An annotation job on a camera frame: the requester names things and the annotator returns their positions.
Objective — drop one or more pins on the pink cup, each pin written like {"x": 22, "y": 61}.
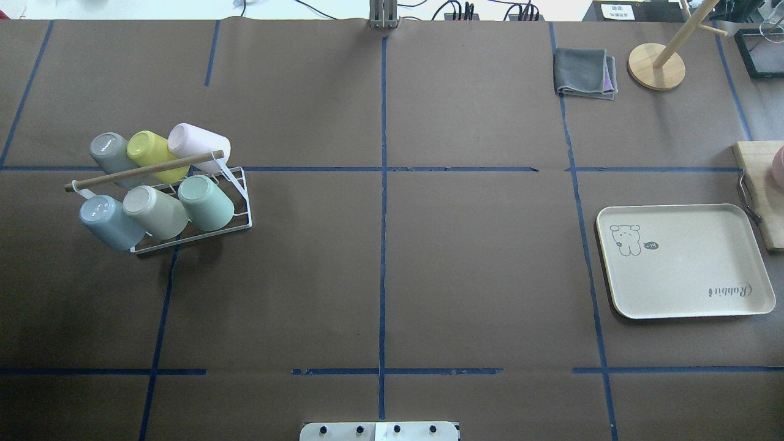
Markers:
{"x": 186, "y": 140}

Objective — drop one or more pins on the grey cup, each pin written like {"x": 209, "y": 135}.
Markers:
{"x": 109, "y": 150}

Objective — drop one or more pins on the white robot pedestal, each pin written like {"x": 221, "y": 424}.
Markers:
{"x": 393, "y": 430}

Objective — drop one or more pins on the white wire cup rack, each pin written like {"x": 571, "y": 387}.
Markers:
{"x": 232, "y": 181}

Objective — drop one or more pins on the black metal tray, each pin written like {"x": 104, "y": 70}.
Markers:
{"x": 762, "y": 58}

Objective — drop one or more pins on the yellow cup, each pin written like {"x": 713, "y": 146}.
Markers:
{"x": 147, "y": 148}

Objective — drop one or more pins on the wooden mug tree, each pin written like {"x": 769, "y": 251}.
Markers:
{"x": 658, "y": 67}

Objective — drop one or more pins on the pink ice bowl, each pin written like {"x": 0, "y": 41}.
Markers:
{"x": 778, "y": 167}

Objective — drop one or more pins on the grey folded cloth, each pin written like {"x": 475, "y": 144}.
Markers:
{"x": 585, "y": 72}

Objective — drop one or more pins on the beige cup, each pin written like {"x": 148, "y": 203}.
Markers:
{"x": 162, "y": 215}

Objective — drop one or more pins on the aluminium frame post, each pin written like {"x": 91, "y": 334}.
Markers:
{"x": 383, "y": 14}

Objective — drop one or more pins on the wooden cutting board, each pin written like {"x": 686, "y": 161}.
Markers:
{"x": 761, "y": 197}

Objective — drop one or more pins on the blue cup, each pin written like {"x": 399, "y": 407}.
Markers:
{"x": 104, "y": 216}

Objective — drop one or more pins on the beige rabbit tray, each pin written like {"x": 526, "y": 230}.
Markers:
{"x": 673, "y": 261}

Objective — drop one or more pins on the green cup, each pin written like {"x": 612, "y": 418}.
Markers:
{"x": 207, "y": 206}

